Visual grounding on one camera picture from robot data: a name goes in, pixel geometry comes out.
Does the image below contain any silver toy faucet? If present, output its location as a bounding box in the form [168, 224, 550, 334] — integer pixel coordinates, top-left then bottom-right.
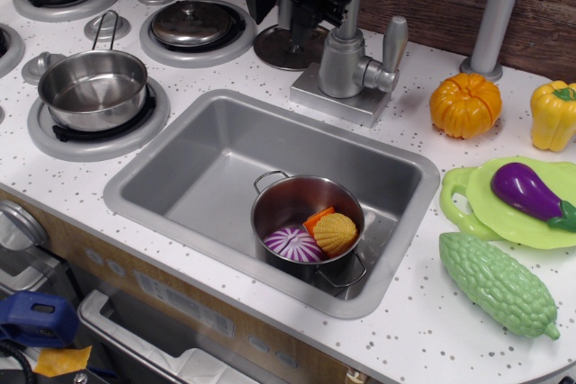
[290, 0, 409, 127]

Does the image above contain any steel lid on counter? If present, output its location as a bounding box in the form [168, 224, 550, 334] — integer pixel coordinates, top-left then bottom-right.
[253, 25, 329, 71]

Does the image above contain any steel lid on burner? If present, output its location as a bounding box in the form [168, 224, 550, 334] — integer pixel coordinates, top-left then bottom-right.
[151, 0, 232, 48]

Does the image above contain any grey stove knob middle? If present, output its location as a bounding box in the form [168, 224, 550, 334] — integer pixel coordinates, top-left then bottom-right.
[84, 12, 131, 41]

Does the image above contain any grey sink basin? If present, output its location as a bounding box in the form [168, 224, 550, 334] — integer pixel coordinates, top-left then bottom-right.
[103, 89, 440, 318]

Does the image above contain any steel saucepan on burner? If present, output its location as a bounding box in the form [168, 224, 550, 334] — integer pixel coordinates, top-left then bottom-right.
[37, 9, 149, 133]

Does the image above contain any orange toy pumpkin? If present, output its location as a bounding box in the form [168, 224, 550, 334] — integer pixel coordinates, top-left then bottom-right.
[429, 73, 502, 139]

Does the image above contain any orange toy carrot piece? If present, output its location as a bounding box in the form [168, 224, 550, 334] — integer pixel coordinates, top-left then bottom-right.
[302, 206, 336, 237]

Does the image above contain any grey vertical pole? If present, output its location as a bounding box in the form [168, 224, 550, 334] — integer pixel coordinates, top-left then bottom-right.
[460, 0, 516, 81]

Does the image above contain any yellow toy corn piece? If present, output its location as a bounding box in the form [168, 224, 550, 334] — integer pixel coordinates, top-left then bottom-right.
[313, 213, 358, 257]

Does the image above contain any purple toy onion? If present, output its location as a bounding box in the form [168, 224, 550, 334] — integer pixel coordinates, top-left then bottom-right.
[264, 228, 326, 263]

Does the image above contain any grey stove knob left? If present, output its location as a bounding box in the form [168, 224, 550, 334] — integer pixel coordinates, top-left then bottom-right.
[22, 51, 65, 85]

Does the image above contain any light green plastic plate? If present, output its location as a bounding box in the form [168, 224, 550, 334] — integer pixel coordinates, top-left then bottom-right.
[439, 156, 575, 250]

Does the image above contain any far left stove burner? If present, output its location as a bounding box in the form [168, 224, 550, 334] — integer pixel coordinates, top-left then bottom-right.
[0, 23, 24, 77]

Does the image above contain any yellow toy bell pepper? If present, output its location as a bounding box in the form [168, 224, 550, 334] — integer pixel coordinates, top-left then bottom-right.
[530, 81, 575, 152]

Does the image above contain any purple toy eggplant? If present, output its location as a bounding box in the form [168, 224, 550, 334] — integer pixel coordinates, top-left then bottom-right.
[490, 162, 575, 233]

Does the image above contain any silver round oven knob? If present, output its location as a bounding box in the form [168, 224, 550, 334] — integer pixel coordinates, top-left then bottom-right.
[1, 200, 49, 252]

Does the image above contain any green toy bitter gourd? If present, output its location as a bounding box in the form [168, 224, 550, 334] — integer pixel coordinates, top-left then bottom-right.
[439, 232, 560, 340]

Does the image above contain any yellow tape piece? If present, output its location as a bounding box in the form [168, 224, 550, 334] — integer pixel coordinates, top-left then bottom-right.
[33, 345, 93, 378]

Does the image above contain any back right stove burner ring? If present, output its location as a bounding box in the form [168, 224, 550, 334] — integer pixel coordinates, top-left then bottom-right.
[139, 0, 257, 69]

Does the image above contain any stove burner ring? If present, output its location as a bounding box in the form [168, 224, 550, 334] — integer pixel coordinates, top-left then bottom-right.
[26, 76, 172, 163]
[139, 0, 257, 69]

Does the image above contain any steel pot with two handles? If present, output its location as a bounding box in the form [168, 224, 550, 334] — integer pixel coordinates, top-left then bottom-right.
[250, 170, 367, 290]

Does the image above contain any front stove burner ring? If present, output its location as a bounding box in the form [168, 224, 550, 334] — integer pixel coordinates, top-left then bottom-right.
[26, 76, 172, 163]

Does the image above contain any grey oven door handle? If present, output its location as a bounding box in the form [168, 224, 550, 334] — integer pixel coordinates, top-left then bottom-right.
[77, 290, 254, 383]

